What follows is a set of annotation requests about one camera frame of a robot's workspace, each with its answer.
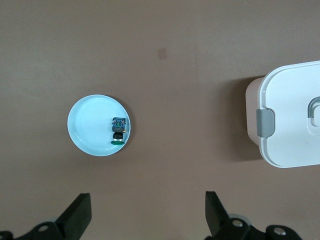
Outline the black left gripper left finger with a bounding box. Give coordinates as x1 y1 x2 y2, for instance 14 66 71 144
0 192 92 240

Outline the white lidded lunch box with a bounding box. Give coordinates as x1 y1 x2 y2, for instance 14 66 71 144
244 59 320 169

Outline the green push-button switch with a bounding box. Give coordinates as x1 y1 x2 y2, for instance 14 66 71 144
110 116 127 146

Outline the light blue round plate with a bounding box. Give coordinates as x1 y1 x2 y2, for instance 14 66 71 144
66 94 133 157

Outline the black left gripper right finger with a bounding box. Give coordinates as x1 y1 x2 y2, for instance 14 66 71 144
204 191 303 240

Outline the brown tape patch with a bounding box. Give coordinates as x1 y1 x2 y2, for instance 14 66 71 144
157 47 168 61

